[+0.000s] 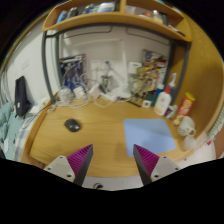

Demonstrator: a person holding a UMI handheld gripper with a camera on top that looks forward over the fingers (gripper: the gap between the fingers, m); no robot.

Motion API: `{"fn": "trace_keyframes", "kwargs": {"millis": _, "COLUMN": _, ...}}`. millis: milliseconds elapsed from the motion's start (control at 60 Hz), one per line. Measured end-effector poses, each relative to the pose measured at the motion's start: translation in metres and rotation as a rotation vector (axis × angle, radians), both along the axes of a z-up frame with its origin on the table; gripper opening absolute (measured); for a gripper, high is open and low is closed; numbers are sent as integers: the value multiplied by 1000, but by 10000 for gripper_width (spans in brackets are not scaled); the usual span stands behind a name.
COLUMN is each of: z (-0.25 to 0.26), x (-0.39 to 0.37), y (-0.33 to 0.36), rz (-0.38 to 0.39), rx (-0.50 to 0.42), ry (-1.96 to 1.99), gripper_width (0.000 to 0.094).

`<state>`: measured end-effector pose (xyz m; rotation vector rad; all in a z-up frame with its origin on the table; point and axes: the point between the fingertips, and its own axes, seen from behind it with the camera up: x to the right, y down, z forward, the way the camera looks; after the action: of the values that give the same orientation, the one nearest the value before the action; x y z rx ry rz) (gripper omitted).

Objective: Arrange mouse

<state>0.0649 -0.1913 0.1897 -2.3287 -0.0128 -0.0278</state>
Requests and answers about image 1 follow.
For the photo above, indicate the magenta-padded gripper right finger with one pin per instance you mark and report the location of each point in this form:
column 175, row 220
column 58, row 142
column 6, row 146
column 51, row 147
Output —
column 165, row 166

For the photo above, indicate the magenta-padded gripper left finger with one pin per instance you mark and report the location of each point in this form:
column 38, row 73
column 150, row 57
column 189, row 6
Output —
column 59, row 166

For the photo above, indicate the black computer mouse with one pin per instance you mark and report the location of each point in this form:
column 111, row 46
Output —
column 72, row 125

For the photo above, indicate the light blue mouse pad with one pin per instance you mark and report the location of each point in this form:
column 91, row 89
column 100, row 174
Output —
column 150, row 135

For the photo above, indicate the white mug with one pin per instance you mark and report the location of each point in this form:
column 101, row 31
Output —
column 186, row 126

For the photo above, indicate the red chip can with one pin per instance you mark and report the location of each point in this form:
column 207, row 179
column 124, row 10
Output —
column 184, row 108

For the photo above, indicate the white power adapter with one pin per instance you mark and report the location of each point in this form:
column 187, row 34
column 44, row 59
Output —
column 34, row 110

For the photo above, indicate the teal bedding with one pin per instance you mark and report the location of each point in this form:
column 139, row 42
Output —
column 8, row 130

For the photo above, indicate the white lotion bottle red pump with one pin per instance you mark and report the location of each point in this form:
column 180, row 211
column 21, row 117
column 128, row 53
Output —
column 162, row 103

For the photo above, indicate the small white cube clock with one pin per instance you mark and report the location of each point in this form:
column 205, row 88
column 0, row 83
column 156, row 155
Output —
column 146, row 103

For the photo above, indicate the black flat bar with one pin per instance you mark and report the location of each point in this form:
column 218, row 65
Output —
column 134, row 103

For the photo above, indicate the clear plastic lidded cup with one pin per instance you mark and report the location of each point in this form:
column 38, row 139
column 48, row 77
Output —
column 65, row 95

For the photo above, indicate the blue bottle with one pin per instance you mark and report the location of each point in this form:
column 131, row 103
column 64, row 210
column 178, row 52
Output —
column 159, row 90

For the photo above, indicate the white charger block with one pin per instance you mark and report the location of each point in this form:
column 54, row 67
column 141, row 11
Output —
column 79, row 92

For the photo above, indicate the black bag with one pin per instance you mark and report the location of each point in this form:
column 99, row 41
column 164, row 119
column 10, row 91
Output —
column 22, row 96

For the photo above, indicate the dark spray bottle white trigger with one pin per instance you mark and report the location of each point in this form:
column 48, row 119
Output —
column 172, row 83

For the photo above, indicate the white power strip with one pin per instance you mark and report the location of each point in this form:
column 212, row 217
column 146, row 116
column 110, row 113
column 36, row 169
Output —
column 108, row 97

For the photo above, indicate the brown tree figure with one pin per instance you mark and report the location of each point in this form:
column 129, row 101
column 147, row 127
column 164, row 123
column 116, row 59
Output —
column 143, row 80

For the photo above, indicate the silver metal cup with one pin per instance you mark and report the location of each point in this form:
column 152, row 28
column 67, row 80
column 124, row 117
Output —
column 106, row 81

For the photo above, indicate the blue robot model kit box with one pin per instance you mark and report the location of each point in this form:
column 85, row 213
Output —
column 75, row 70

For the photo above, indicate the colourful comic poster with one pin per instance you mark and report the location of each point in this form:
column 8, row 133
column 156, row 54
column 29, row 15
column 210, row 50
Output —
column 156, row 63

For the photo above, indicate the white desk lamp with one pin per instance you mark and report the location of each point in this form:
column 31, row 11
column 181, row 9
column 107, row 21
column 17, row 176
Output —
column 121, row 66

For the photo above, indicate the wooden shelf unit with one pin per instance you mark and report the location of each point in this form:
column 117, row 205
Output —
column 113, row 18

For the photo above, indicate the white wall-mounted box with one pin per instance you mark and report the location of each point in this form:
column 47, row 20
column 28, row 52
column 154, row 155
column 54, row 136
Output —
column 135, row 68

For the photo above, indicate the grey metal shelf frame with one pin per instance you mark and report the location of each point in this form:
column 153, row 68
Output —
column 45, row 60

